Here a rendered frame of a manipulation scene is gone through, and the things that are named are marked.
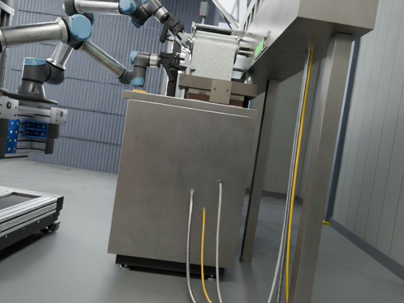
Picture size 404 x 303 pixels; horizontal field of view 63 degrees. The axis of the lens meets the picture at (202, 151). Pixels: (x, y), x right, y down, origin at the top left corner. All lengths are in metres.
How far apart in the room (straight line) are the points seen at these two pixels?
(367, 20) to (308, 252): 0.78
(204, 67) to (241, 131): 0.48
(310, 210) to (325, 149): 0.21
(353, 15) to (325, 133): 0.38
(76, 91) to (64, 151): 0.93
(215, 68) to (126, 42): 3.55
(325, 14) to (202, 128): 0.76
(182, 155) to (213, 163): 0.16
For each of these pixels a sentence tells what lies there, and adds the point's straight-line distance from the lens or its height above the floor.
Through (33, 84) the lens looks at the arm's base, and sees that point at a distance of 2.15.
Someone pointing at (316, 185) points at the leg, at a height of 0.62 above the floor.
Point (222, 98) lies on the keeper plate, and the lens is 1.67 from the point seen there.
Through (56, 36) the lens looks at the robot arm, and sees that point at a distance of 1.72.
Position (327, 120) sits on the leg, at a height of 0.84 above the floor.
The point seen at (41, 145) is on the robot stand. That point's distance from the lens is 2.09.
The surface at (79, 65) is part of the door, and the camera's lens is 5.50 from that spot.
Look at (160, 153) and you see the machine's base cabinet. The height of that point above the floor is 0.62.
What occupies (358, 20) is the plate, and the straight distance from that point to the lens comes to 1.21.
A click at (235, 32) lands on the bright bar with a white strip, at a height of 1.45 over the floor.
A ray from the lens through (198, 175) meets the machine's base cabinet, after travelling 1.62.
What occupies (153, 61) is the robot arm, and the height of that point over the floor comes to 1.10.
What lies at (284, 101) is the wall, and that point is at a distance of 5.16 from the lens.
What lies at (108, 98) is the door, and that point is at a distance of 5.27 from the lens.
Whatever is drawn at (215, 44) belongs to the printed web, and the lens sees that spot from 1.94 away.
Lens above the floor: 0.72
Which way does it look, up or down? 2 degrees down
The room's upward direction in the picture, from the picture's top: 8 degrees clockwise
